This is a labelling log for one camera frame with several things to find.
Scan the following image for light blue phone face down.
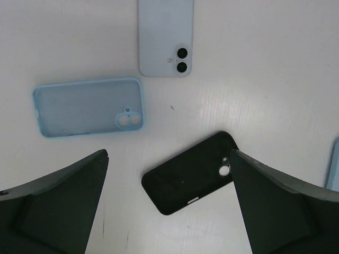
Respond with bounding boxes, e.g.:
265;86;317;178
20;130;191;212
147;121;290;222
138;0;194;78

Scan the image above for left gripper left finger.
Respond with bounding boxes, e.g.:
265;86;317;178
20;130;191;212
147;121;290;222
1;149;109;253

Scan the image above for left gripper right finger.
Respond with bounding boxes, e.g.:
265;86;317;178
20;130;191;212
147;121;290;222
230;150;338;253

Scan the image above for light blue two-hole phone case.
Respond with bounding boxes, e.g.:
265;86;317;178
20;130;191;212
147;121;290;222
32;77;145;138

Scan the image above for black two-hole phone case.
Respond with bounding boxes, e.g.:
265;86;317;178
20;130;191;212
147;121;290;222
141;131;238;215

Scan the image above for light blue three-hole phone case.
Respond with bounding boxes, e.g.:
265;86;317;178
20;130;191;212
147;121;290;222
326;138;339;192

